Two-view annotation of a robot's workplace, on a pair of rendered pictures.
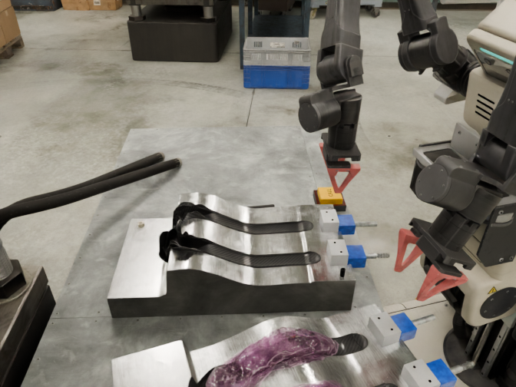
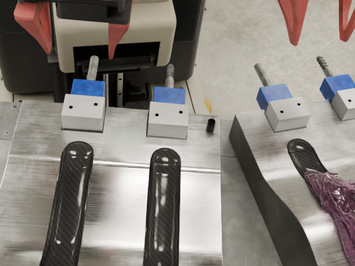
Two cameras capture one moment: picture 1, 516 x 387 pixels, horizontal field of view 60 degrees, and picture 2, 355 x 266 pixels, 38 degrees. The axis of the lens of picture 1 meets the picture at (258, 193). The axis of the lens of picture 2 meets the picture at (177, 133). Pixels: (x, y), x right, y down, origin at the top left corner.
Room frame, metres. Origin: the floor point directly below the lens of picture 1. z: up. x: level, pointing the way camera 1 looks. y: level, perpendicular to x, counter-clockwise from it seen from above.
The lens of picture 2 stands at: (0.72, 0.25, 1.42)
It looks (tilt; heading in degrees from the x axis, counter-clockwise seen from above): 52 degrees down; 267
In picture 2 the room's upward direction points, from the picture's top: 9 degrees clockwise
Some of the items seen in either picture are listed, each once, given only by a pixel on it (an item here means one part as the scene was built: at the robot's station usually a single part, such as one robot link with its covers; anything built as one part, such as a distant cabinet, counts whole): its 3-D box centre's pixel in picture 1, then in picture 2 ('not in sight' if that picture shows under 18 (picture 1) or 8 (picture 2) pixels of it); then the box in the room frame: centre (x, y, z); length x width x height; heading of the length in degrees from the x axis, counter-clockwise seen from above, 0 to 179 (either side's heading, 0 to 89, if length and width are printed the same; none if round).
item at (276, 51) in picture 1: (276, 51); not in sight; (4.12, -0.18, 0.28); 0.61 x 0.41 x 0.15; 86
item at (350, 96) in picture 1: (343, 107); not in sight; (0.81, -0.17, 1.18); 0.07 x 0.06 x 0.07; 126
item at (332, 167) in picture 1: (339, 170); (97, 21); (0.79, -0.17, 1.05); 0.07 x 0.07 x 0.09; 2
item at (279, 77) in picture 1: (276, 70); not in sight; (4.12, -0.17, 0.11); 0.61 x 0.41 x 0.22; 86
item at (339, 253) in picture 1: (358, 256); (168, 99); (0.71, -0.21, 0.89); 0.13 x 0.05 x 0.05; 92
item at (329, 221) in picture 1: (348, 224); (89, 92); (0.82, -0.21, 0.89); 0.13 x 0.05 x 0.05; 93
